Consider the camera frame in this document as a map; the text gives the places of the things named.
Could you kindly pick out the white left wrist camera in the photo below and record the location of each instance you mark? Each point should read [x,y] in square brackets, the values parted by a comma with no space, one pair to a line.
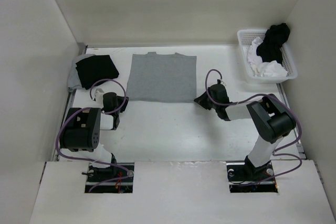
[98,95]

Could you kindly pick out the grey tank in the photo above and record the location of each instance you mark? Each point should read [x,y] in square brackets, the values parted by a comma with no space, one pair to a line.
[73,81]
[162,78]

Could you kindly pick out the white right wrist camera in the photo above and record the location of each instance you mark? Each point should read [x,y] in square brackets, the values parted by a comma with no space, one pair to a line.
[220,81]

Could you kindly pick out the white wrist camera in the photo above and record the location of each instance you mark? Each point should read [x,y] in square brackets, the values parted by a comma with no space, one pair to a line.
[98,95]
[220,81]

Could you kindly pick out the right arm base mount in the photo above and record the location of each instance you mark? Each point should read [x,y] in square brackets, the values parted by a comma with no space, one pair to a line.
[241,182]

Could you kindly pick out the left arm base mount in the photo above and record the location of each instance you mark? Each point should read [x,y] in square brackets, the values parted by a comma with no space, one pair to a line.
[109,180]

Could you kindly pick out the white crumpled garment in basket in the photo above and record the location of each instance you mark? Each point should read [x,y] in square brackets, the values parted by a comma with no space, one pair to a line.
[260,68]

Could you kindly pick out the grey folded tank top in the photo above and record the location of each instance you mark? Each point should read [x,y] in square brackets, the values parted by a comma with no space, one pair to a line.
[73,81]

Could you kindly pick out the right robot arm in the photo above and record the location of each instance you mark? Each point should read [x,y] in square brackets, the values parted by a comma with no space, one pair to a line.
[272,120]

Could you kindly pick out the black crumpled garment in basket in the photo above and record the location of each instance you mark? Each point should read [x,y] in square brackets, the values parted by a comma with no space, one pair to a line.
[275,37]

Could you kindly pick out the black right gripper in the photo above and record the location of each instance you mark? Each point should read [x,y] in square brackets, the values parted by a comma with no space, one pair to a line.
[201,100]

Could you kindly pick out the white plastic laundry basket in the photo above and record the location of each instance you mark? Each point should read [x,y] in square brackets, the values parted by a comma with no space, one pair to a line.
[245,38]

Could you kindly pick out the black folded tank top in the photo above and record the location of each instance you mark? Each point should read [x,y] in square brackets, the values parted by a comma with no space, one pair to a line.
[95,68]

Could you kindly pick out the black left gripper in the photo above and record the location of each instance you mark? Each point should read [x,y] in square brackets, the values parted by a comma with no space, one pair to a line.
[122,99]

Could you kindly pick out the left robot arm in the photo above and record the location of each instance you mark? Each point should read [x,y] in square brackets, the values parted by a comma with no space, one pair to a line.
[81,136]

